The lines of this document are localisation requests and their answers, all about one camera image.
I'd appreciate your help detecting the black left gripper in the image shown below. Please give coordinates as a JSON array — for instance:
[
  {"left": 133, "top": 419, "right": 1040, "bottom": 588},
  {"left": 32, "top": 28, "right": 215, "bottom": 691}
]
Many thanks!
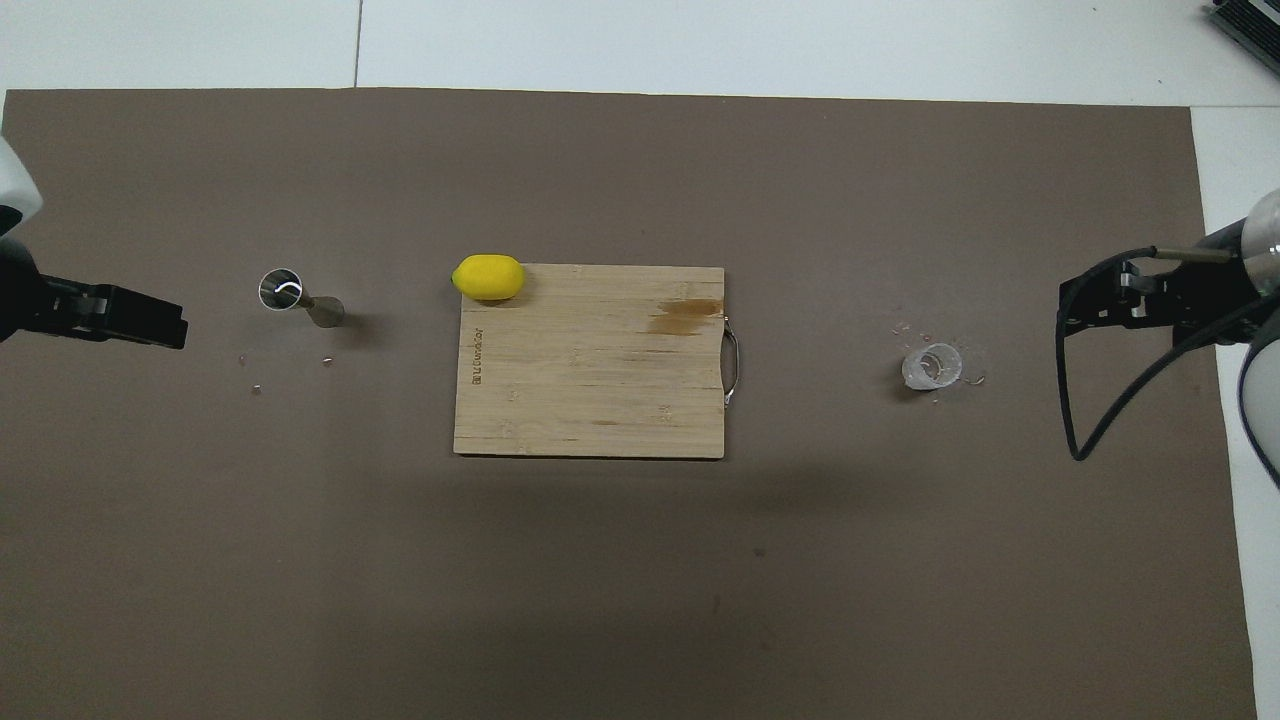
[{"left": 0, "top": 243, "right": 188, "bottom": 351}]

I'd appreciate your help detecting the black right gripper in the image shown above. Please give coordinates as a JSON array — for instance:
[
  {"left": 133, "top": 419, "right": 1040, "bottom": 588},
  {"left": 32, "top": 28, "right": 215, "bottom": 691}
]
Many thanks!
[{"left": 1065, "top": 226, "right": 1263, "bottom": 348}]

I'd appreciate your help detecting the steel double jigger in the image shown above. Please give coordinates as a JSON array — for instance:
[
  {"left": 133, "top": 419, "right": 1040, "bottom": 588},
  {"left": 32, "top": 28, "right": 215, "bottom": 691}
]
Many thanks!
[{"left": 258, "top": 268, "right": 346, "bottom": 329}]

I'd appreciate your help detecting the clear plastic cup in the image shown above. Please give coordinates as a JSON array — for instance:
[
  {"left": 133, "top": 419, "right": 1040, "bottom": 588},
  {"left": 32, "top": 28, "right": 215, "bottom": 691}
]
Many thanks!
[{"left": 901, "top": 343, "right": 964, "bottom": 391}]

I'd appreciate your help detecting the grey ribbed metal device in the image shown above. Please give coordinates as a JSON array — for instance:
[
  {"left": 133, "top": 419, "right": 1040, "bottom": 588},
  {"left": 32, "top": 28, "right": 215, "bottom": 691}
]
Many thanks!
[{"left": 1205, "top": 0, "right": 1280, "bottom": 76}]

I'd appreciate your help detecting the yellow lemon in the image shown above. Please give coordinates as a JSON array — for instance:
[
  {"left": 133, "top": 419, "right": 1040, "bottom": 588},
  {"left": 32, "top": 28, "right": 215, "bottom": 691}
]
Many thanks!
[{"left": 451, "top": 254, "right": 526, "bottom": 303}]

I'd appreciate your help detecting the bamboo cutting board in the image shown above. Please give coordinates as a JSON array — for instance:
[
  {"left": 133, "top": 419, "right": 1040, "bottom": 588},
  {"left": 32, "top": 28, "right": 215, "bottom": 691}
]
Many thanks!
[{"left": 453, "top": 264, "right": 742, "bottom": 460}]

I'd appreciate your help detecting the brown table mat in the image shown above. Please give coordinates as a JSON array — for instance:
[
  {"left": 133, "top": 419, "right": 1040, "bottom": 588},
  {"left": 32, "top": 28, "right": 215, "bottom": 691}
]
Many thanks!
[{"left": 0, "top": 88, "right": 1259, "bottom": 720}]

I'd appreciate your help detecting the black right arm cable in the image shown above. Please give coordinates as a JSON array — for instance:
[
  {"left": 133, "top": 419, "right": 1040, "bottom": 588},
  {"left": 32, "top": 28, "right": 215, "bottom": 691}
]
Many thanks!
[{"left": 1058, "top": 246, "right": 1280, "bottom": 463}]

